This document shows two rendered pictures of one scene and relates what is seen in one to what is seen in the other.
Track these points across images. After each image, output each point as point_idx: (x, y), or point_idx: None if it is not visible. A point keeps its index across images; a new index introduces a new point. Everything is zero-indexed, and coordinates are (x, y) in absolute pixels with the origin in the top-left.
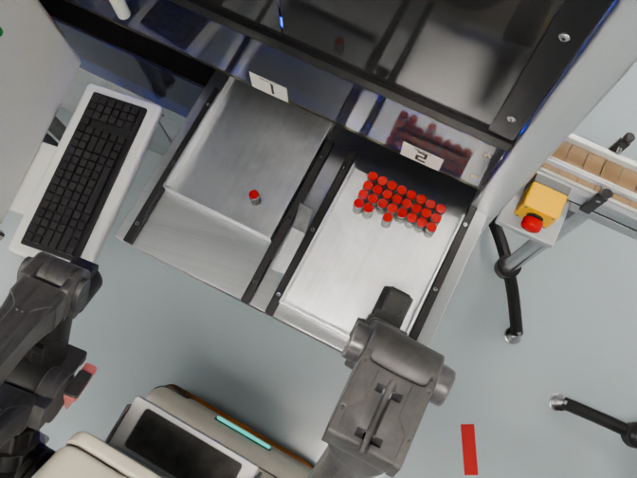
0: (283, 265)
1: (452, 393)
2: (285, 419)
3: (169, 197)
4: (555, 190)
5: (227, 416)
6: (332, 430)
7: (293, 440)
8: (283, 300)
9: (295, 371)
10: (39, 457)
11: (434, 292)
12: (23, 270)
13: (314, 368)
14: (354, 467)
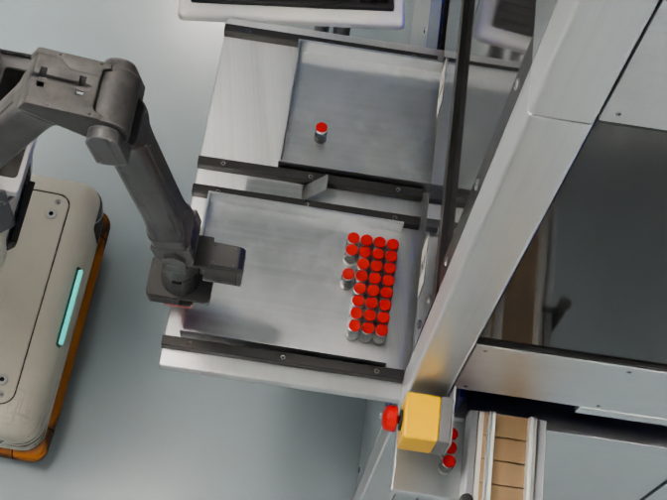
0: (255, 189)
1: None
2: (107, 383)
3: (291, 54)
4: (439, 425)
5: (87, 299)
6: (40, 50)
7: (82, 402)
8: (213, 200)
9: (175, 375)
10: None
11: (278, 356)
12: None
13: (187, 399)
14: (19, 90)
